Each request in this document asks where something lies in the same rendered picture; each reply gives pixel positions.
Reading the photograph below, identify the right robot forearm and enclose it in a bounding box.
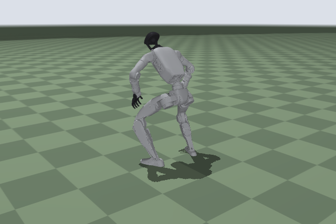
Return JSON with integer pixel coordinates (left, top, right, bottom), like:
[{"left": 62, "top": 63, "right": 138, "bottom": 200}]
[{"left": 181, "top": 71, "right": 192, "bottom": 88}]

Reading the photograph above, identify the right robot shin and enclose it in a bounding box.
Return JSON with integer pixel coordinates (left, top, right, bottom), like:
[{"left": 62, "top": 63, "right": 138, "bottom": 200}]
[{"left": 180, "top": 113, "right": 194, "bottom": 152}]

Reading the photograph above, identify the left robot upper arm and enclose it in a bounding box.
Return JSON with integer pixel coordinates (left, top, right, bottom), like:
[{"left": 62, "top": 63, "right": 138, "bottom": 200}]
[{"left": 129, "top": 51, "right": 154, "bottom": 80}]

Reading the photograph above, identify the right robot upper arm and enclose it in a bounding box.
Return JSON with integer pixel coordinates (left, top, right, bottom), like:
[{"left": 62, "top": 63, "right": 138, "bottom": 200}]
[{"left": 175, "top": 50, "right": 195, "bottom": 73}]

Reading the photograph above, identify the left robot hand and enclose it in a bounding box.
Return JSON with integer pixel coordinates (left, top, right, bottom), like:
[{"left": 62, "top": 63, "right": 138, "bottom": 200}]
[{"left": 132, "top": 94, "right": 143, "bottom": 109}]

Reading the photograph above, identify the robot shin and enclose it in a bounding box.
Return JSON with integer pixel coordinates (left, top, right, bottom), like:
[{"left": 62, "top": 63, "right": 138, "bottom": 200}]
[
  {"left": 180, "top": 113, "right": 194, "bottom": 152},
  {"left": 132, "top": 120, "right": 159, "bottom": 161}
]

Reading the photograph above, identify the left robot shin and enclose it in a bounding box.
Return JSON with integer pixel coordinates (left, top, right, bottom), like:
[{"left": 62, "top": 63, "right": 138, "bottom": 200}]
[{"left": 132, "top": 120, "right": 159, "bottom": 161}]

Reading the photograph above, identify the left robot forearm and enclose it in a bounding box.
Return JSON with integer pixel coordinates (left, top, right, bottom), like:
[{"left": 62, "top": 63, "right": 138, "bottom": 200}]
[{"left": 129, "top": 77, "right": 141, "bottom": 98}]

